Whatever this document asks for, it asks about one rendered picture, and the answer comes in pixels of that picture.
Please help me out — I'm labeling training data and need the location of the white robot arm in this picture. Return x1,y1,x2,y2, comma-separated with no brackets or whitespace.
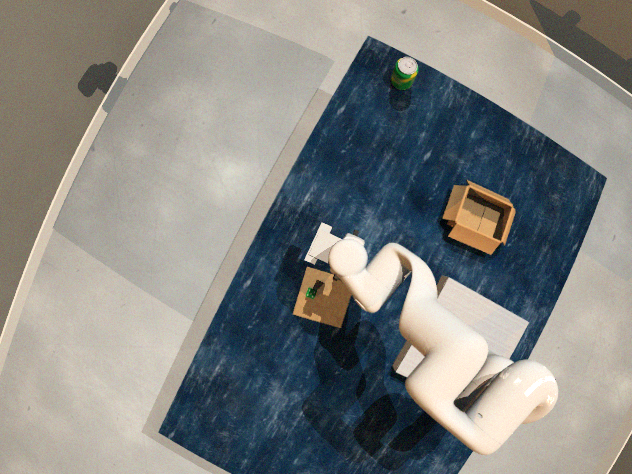
305,223,558,455

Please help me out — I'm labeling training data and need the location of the green drink can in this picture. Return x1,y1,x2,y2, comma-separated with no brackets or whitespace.
391,57,418,90

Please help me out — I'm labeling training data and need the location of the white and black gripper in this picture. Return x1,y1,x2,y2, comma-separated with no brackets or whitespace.
330,230,364,281

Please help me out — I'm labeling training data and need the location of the open brown cardboard box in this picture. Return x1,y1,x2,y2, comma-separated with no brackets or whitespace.
442,180,515,255

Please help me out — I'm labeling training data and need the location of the tan square mat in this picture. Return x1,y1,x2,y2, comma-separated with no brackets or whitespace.
293,267,351,328

